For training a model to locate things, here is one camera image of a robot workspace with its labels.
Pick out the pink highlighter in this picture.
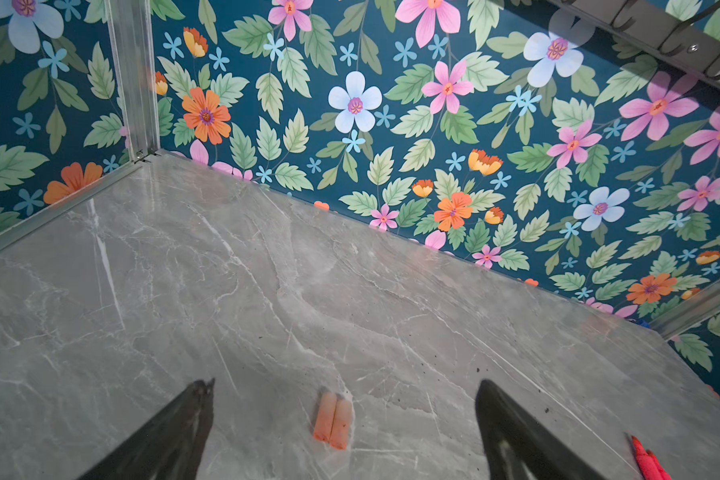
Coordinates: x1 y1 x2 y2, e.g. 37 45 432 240
647 450 672 480
630 435 662 480

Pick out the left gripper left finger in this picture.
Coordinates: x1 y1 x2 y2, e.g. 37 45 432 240
80 379 215 480

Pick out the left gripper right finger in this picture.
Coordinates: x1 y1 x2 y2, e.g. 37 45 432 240
475 379 602 480

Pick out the metal hook rack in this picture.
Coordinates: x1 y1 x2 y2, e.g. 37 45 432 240
554 0 720 90

